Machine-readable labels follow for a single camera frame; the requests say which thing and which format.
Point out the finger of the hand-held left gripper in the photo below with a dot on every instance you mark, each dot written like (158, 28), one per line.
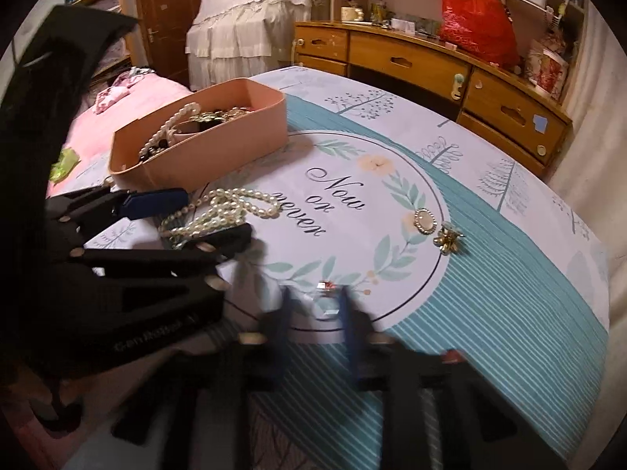
(215, 242)
(156, 203)

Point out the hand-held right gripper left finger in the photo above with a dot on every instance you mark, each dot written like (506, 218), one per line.
(280, 338)

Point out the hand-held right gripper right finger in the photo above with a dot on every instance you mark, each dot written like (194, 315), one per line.
(353, 342)

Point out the pink plastic box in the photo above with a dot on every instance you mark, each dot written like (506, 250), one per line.
(220, 142)

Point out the green plastic wrapper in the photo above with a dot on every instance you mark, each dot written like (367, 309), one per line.
(63, 166)

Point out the pink quilt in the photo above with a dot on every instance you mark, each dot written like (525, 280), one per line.
(147, 103)

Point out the floral pink cloth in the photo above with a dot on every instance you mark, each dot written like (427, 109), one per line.
(120, 90)

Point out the gold flower earring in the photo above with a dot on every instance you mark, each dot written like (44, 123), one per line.
(446, 241)

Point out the oval gold brooch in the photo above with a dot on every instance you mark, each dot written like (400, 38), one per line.
(424, 220)

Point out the tree print tablecloth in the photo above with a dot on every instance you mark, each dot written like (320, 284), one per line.
(490, 303)

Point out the white lace covered cabinet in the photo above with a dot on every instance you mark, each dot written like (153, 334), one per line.
(235, 34)

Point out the brown wooden door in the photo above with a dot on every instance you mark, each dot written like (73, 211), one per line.
(166, 10)

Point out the wooden desk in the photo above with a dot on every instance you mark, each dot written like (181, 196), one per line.
(406, 58)

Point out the cream ceramic mug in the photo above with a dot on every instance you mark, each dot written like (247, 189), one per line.
(351, 13)

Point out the green drawer latch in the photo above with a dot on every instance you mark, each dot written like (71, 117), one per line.
(459, 87)

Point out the green glass jar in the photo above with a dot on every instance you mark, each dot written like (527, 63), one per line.
(378, 11)

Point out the white leaf print curtain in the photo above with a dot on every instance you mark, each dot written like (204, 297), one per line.
(588, 156)

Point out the red plastic bag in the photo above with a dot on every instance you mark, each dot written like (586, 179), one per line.
(475, 24)

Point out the wooden desk hutch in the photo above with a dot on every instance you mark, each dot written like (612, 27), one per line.
(568, 2)

